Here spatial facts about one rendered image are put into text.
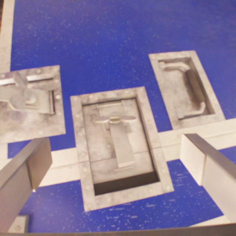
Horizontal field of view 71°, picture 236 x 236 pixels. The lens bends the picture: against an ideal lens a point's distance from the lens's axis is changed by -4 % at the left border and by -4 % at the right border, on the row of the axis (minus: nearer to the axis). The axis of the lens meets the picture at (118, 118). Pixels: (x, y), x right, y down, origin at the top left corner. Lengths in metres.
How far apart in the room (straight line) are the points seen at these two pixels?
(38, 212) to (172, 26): 0.42
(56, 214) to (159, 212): 0.14
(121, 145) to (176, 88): 0.17
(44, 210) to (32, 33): 0.31
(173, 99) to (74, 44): 0.21
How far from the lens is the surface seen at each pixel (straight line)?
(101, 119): 0.24
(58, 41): 0.37
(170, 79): 0.35
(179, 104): 0.33
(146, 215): 0.27
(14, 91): 0.29
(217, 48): 0.44
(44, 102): 0.31
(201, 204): 0.29
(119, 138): 0.24
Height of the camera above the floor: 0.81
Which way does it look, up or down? 9 degrees down
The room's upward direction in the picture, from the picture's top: 99 degrees counter-clockwise
